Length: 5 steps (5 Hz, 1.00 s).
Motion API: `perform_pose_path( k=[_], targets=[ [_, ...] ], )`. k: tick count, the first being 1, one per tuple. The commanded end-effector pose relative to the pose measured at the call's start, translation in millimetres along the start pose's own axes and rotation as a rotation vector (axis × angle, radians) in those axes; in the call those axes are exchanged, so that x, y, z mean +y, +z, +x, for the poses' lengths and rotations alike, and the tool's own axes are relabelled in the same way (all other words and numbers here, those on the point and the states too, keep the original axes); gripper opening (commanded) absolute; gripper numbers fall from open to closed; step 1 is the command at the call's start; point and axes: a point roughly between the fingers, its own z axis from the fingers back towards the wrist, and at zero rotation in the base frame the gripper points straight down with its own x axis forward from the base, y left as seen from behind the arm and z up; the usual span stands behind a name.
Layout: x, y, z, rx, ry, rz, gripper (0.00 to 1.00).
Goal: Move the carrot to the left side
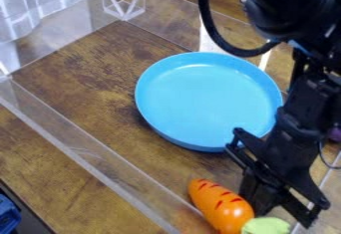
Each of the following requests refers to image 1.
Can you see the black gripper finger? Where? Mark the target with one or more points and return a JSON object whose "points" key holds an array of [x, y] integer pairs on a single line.
{"points": [[262, 191]]}

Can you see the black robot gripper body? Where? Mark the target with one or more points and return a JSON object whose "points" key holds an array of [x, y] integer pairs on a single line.
{"points": [[283, 156]]}

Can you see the orange toy carrot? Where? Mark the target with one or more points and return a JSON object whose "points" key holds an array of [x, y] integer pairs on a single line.
{"points": [[227, 212]]}

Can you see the blue round plate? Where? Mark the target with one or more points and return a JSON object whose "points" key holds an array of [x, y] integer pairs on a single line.
{"points": [[195, 96]]}

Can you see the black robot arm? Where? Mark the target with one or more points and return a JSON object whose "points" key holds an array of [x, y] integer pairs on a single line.
{"points": [[308, 25]]}

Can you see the purple toy eggplant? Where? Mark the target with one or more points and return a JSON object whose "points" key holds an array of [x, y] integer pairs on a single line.
{"points": [[334, 133]]}

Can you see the blue object at corner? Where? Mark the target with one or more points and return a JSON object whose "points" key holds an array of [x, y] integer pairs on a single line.
{"points": [[9, 215]]}

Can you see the clear acrylic enclosure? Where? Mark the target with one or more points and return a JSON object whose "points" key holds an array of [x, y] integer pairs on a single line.
{"points": [[78, 155]]}

